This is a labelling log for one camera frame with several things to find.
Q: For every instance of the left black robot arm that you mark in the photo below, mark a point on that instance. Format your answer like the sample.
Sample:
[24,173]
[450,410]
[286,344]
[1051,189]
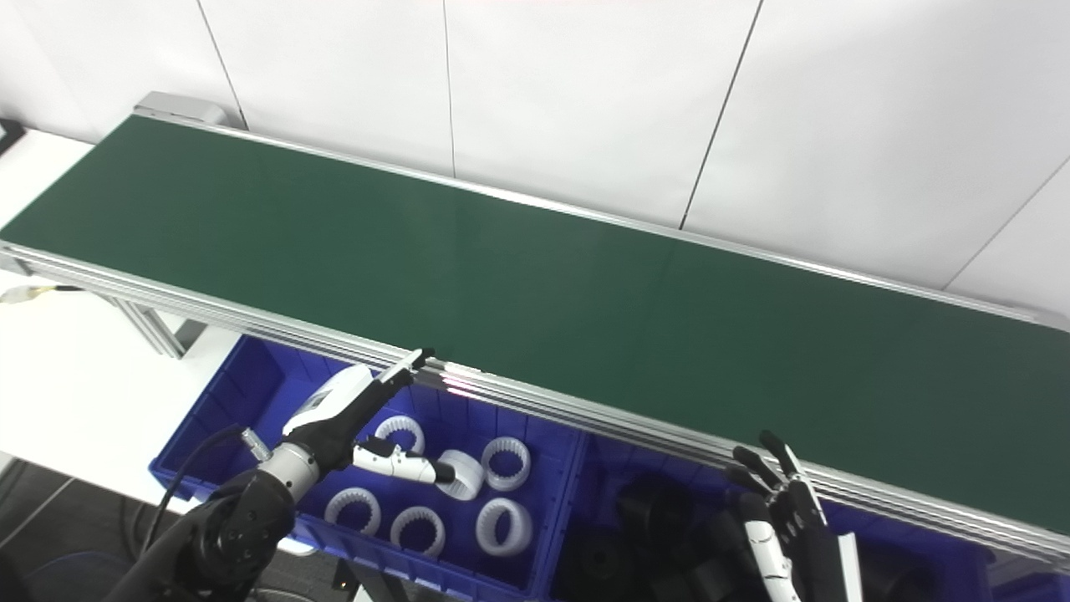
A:
[226,527]

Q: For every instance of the grey conveyor end housing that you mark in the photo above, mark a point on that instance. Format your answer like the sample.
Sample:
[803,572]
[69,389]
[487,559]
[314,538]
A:
[180,107]

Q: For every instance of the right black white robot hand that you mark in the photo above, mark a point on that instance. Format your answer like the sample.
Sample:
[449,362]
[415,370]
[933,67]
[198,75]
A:
[807,543]

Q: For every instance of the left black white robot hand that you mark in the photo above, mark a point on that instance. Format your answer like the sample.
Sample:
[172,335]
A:
[330,405]

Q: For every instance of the black cylindrical gear part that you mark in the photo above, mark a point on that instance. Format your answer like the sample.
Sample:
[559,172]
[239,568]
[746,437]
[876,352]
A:
[903,587]
[602,564]
[652,506]
[702,581]

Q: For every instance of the green conveyor belt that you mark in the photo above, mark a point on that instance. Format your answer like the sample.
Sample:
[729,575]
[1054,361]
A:
[501,276]
[585,422]

